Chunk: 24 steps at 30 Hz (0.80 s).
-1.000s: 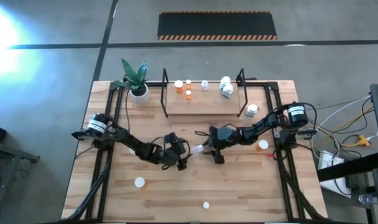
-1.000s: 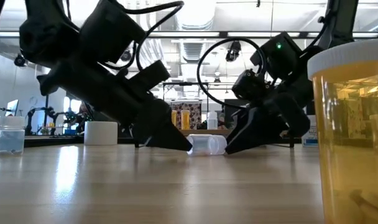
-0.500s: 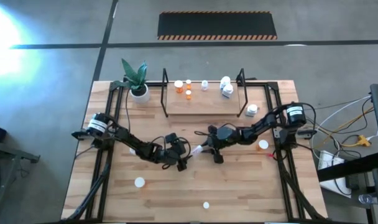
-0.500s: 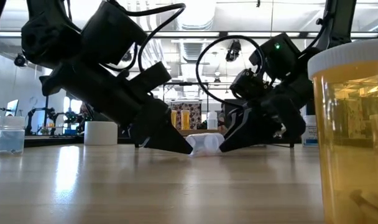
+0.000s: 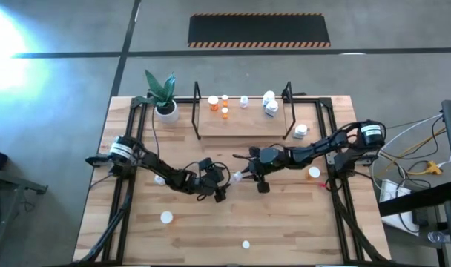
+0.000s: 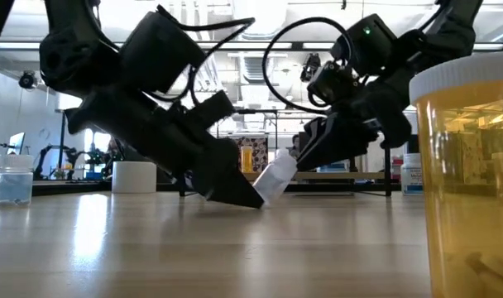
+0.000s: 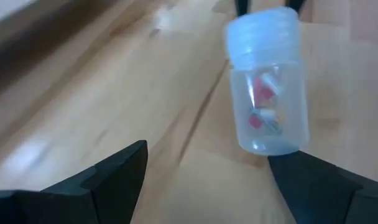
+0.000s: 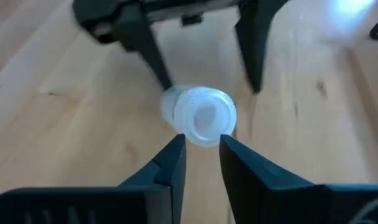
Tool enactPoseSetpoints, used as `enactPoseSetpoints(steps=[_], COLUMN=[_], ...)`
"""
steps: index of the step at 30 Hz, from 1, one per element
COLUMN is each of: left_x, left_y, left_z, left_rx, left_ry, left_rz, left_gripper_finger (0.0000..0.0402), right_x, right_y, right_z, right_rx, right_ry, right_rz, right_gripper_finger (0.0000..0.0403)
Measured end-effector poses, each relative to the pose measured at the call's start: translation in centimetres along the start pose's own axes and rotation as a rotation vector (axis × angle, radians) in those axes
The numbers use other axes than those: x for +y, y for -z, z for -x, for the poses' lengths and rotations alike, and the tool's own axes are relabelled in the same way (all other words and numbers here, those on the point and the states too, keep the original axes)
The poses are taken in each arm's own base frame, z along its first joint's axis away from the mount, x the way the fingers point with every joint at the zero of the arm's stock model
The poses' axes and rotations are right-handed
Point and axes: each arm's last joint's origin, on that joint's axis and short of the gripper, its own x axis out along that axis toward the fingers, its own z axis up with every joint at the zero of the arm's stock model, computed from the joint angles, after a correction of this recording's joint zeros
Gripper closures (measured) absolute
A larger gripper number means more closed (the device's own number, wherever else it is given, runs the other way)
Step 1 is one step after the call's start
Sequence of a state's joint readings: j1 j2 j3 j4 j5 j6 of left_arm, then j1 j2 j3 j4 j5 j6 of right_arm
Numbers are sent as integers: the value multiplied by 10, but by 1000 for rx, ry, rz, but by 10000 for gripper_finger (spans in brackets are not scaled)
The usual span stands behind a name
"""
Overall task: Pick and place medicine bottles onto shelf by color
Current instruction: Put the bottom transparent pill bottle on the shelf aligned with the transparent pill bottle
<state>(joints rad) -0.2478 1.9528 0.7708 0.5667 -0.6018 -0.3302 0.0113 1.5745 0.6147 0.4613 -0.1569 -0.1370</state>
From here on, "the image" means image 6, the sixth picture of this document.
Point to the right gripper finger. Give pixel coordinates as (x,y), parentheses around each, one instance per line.
(346,138)
(315,134)

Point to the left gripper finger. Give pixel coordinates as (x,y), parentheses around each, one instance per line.
(222,178)

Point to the small orange pill bottle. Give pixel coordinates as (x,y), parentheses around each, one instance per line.
(246,161)

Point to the clear bottle with capsules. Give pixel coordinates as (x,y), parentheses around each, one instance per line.
(274,180)

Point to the white melatonin bottle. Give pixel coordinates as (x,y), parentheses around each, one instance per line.
(410,178)

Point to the orange pill bottle white cap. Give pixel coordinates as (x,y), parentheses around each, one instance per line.
(470,186)

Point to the clear bottle white cap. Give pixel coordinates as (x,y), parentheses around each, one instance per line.
(13,186)

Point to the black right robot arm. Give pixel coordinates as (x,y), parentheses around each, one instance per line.
(442,37)

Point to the person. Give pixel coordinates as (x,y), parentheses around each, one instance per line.
(295,142)

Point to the brown patterned box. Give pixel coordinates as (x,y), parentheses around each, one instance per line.
(260,153)

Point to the open laptop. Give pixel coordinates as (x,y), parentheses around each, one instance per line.
(17,142)

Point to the wooden shelf black metal frame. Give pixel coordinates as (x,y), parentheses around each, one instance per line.
(342,176)

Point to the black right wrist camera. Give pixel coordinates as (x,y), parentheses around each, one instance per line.
(332,83)

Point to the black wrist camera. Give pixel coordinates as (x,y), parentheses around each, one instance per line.
(212,108)
(332,83)

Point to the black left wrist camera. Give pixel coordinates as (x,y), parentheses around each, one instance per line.
(212,108)

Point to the black ceiling camera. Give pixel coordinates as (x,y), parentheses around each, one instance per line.
(27,80)

